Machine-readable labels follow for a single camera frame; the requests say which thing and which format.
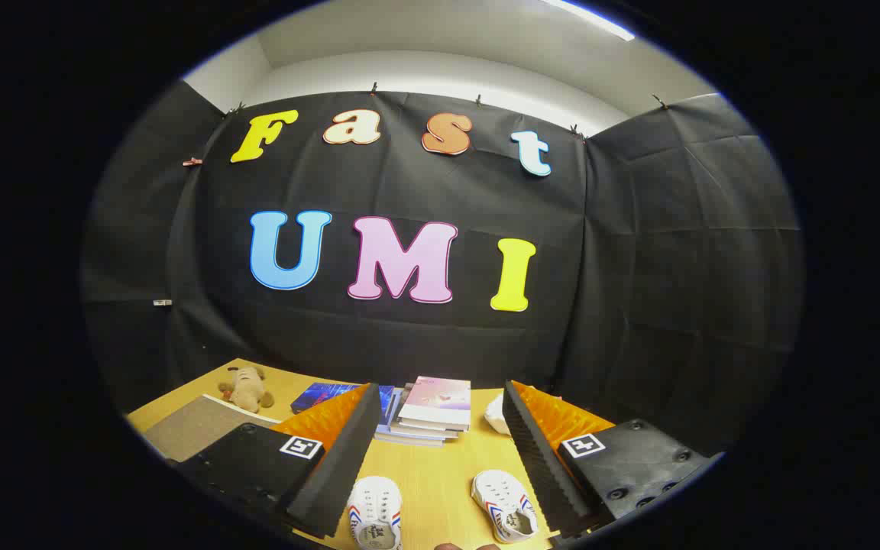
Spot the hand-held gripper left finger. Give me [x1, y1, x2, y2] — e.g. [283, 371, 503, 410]
[176, 383, 383, 539]

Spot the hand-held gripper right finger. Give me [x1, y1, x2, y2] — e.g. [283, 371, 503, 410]
[501, 380, 725, 540]

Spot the white striped canvas shoe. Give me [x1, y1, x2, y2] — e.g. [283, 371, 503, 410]
[471, 469, 539, 544]
[346, 476, 403, 550]

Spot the brown fabric storage box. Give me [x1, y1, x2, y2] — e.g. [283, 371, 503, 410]
[142, 393, 282, 463]

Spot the white plush toy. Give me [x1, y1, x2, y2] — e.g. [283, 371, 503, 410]
[484, 393, 513, 436]

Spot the pale blue cover book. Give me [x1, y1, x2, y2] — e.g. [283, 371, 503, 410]
[374, 390, 448, 448]

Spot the dark blue book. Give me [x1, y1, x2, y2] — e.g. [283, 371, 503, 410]
[290, 382, 395, 425]

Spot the white-edged book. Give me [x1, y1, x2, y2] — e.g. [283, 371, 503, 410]
[388, 388, 462, 440]

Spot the pink cover book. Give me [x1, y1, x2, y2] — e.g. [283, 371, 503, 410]
[398, 376, 472, 432]

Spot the brown plush dog toy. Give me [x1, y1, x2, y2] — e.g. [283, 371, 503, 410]
[218, 366, 275, 413]

